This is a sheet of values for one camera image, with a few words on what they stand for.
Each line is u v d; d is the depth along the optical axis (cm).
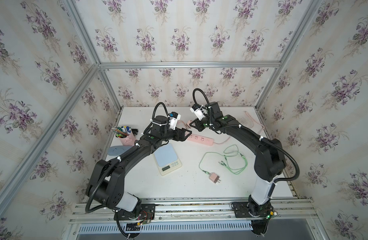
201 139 98
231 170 88
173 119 75
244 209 73
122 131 93
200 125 78
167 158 93
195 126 79
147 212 72
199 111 77
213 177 83
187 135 76
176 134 72
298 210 75
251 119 111
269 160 48
